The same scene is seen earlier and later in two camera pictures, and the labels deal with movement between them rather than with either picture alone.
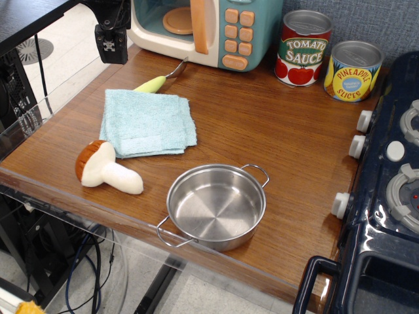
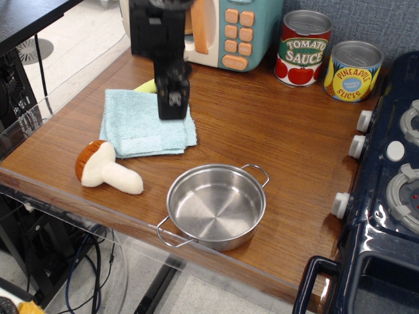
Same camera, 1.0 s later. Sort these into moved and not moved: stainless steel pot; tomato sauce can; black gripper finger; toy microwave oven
Moved: black gripper finger
Not moved: stainless steel pot; tomato sauce can; toy microwave oven
